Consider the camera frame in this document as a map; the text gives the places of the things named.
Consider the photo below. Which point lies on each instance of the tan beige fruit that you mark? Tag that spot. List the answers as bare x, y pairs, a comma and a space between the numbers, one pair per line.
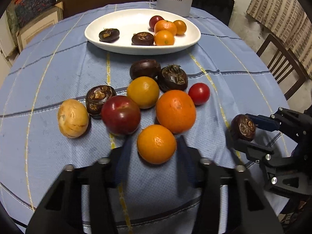
73, 118

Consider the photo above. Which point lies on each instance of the blue checked tablecloth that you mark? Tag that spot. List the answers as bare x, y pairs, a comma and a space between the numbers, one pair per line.
60, 64

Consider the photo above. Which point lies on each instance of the smooth dark purple chestnut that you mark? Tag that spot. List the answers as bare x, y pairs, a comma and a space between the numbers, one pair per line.
144, 68

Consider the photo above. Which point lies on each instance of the yellow orange fruit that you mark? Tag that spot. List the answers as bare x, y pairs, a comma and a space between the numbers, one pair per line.
144, 91

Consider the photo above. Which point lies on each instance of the dark chestnut carved gold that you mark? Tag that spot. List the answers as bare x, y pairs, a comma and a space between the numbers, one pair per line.
96, 97

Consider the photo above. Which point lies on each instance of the large orange tangerine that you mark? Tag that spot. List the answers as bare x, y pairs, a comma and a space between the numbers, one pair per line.
176, 111

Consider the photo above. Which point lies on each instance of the beige framed cabinet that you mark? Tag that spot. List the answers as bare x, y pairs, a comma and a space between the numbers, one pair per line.
37, 25

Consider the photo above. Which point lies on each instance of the dark red plum on plate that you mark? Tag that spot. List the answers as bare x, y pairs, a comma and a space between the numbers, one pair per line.
154, 20

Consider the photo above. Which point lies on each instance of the orange kumquat front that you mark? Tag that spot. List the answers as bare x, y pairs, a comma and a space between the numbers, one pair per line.
163, 38

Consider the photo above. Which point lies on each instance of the small orange kumquat back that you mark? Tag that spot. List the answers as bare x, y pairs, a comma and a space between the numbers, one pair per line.
181, 27

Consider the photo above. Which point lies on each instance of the dark wooden chair right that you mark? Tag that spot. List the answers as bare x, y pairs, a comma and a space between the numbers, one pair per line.
282, 64

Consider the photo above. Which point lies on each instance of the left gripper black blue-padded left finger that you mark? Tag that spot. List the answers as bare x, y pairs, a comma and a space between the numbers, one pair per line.
60, 210

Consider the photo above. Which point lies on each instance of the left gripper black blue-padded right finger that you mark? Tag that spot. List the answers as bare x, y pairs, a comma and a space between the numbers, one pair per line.
248, 210

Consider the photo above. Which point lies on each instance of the white oval plate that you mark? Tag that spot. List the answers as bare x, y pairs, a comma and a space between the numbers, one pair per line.
132, 21

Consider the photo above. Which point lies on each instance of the striped beige curtain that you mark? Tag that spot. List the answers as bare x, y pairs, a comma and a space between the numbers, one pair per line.
288, 21

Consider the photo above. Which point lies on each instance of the dark chestnut plate left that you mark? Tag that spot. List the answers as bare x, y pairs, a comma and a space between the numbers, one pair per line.
109, 35

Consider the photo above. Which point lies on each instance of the orange tangerine on plate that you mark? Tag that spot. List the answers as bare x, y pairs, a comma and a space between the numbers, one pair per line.
165, 25

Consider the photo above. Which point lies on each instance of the dark red apple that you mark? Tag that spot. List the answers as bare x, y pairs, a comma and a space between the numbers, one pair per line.
121, 115

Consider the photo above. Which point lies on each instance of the dark chestnut with tuft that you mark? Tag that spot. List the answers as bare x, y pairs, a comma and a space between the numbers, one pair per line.
172, 77

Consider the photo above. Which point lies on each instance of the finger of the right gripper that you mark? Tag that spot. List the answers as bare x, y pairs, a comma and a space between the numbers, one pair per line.
264, 122
253, 152

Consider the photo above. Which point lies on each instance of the small red tomato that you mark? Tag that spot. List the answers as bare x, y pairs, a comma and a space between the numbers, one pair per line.
199, 93

